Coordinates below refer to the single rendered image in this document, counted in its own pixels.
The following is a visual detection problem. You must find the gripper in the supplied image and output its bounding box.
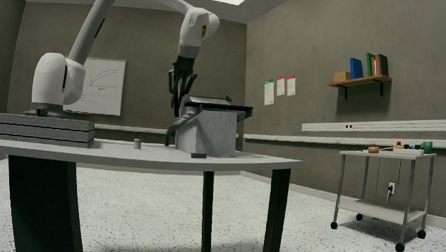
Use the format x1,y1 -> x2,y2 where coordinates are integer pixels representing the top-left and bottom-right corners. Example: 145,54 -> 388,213
168,55 -> 198,109

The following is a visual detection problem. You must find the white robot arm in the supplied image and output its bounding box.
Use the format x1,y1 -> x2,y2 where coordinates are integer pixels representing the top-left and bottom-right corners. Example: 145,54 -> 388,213
23,0 -> 219,119

